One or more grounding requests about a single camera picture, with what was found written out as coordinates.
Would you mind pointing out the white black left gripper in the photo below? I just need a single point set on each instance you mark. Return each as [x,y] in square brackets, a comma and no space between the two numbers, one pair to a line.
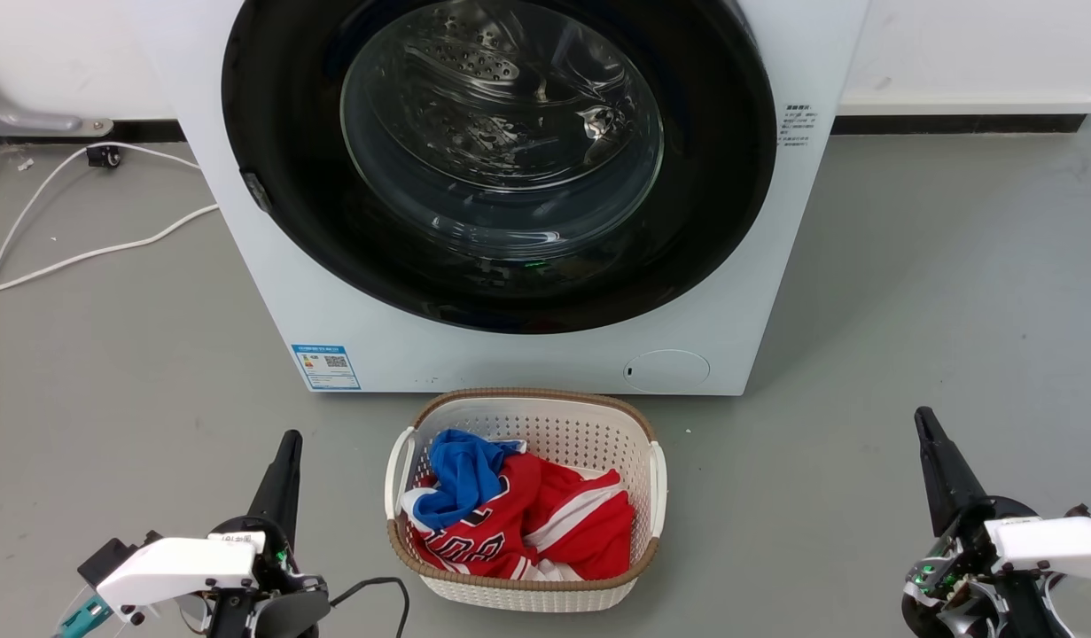
[177,563]

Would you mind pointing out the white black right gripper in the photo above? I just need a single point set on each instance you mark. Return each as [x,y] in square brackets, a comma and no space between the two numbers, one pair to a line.
[1041,540]

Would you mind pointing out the black round glass washer door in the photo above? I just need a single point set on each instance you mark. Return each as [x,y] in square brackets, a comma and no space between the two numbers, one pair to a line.
[279,106]

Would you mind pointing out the white front-load washing machine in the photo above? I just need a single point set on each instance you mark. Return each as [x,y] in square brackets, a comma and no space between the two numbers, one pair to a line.
[510,363]

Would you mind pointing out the blue energy label sticker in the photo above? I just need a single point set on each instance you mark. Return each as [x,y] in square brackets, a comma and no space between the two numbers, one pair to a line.
[326,367]

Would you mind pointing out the blue garment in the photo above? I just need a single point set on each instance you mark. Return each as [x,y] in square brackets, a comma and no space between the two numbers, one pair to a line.
[465,474]

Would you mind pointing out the white laundry basket brown rim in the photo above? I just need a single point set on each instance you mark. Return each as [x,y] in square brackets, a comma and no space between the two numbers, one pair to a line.
[545,421]

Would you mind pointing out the white cloth garment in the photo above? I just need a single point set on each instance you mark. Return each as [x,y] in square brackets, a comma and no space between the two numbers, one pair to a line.
[545,572]

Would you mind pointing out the round white filter cover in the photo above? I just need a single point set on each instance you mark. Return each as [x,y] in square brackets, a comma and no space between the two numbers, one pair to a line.
[667,371]

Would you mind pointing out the red basketball jersey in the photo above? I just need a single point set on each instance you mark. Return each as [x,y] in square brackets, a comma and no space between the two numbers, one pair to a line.
[580,523]

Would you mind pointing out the small black text sticker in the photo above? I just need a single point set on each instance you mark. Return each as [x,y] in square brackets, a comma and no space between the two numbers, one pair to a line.
[796,124]

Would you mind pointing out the steel washer drum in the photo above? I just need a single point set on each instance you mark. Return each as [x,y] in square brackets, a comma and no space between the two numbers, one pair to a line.
[474,62]

